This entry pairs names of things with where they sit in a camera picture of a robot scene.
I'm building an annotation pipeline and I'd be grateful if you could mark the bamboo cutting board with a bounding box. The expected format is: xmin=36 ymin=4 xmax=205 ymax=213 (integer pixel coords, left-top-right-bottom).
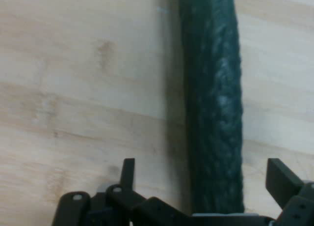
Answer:
xmin=0 ymin=0 xmax=314 ymax=226

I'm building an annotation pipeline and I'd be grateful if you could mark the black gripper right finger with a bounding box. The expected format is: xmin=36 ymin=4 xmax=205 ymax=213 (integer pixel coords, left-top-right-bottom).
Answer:
xmin=265 ymin=158 xmax=314 ymax=226

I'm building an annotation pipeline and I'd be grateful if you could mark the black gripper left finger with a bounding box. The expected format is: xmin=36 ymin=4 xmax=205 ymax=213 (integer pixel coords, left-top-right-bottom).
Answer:
xmin=52 ymin=158 xmax=192 ymax=226

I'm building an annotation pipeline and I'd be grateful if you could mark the long dark green cucumber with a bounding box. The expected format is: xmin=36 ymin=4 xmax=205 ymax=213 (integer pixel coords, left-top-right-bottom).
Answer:
xmin=177 ymin=0 xmax=246 ymax=215

